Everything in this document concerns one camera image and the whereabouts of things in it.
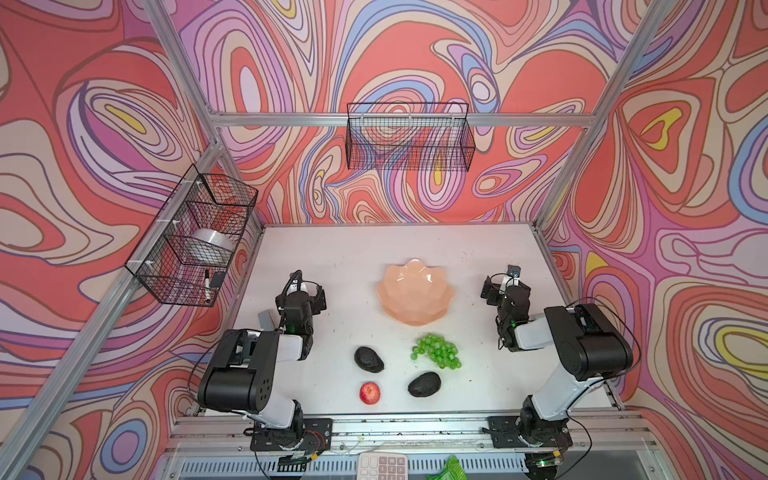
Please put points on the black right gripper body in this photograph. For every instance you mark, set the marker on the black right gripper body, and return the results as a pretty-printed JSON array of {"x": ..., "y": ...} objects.
[{"x": 494, "y": 298}]

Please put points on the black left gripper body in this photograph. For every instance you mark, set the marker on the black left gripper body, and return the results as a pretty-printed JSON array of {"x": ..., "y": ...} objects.
[{"x": 313, "y": 305}]

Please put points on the green fake grape bunch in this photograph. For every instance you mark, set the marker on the green fake grape bunch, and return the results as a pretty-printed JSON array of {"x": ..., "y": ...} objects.
[{"x": 443, "y": 353}]

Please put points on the dark fake avocado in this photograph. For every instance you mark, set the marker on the dark fake avocado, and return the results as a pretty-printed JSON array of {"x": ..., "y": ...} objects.
[
  {"x": 368, "y": 360},
  {"x": 425, "y": 385}
]

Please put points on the red fake apple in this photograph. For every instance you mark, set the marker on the red fake apple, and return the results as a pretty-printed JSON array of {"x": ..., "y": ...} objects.
[{"x": 370, "y": 393}]

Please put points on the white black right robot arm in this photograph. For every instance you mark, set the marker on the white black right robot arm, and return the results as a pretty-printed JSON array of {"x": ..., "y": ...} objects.
[{"x": 590, "y": 351}]

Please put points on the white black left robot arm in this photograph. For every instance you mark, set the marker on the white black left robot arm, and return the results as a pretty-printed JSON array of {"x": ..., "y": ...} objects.
[{"x": 241, "y": 372}]

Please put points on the pink flower-shaped fruit bowl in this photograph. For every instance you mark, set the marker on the pink flower-shaped fruit bowl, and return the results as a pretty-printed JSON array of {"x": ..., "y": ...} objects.
[{"x": 414, "y": 294}]

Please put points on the grey rectangular block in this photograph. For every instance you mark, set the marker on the grey rectangular block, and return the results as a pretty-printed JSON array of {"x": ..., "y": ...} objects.
[{"x": 266, "y": 321}]

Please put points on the silver tape roll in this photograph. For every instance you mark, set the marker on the silver tape roll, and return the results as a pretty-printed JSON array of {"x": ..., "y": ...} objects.
[{"x": 204, "y": 239}]

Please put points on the white keypad calculator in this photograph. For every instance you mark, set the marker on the white keypad calculator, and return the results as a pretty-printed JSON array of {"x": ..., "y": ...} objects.
[{"x": 382, "y": 466}]

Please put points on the green plastic bag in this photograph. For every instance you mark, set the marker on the green plastic bag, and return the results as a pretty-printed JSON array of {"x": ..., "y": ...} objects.
[{"x": 452, "y": 470}]

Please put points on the black wire basket left wall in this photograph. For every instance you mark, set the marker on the black wire basket left wall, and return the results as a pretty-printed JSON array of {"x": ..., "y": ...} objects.
[{"x": 185, "y": 256}]

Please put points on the black wire basket wall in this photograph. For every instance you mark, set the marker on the black wire basket wall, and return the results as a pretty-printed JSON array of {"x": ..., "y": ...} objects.
[
  {"x": 409, "y": 136},
  {"x": 185, "y": 256}
]

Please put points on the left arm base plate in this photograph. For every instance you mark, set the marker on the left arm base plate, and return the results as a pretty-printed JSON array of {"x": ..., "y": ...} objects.
[{"x": 308, "y": 436}]

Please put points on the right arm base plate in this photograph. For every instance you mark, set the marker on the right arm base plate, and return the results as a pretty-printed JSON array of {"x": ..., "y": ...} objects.
[{"x": 524, "y": 432}]

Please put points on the aluminium front rail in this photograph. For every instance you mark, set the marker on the aluminium front rail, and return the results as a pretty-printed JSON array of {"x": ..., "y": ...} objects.
[{"x": 457, "y": 432}]

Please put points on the black wire basket back wall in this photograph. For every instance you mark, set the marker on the black wire basket back wall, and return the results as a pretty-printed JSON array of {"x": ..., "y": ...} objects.
[{"x": 409, "y": 136}]

